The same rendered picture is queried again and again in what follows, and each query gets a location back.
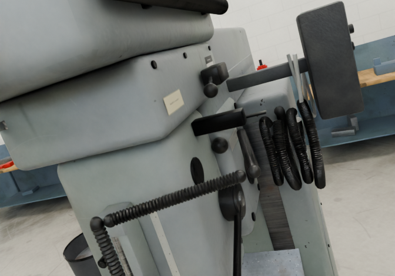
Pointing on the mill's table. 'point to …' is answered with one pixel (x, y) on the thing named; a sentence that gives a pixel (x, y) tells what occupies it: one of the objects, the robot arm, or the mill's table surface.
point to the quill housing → (168, 214)
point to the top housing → (80, 32)
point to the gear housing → (106, 107)
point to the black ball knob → (220, 145)
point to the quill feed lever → (226, 205)
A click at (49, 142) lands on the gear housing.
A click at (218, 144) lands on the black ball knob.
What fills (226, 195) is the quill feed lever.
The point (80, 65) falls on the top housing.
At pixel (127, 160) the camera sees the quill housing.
